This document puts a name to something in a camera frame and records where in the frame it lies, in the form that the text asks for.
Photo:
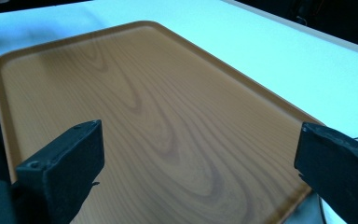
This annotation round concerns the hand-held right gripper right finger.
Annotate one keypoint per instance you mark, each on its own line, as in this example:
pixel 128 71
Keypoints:
pixel 338 168

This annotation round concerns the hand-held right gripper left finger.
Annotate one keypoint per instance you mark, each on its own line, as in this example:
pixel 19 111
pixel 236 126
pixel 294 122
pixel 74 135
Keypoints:
pixel 62 168

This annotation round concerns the wood-grain brown tray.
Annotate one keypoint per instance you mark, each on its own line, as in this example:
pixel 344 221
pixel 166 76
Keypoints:
pixel 155 118

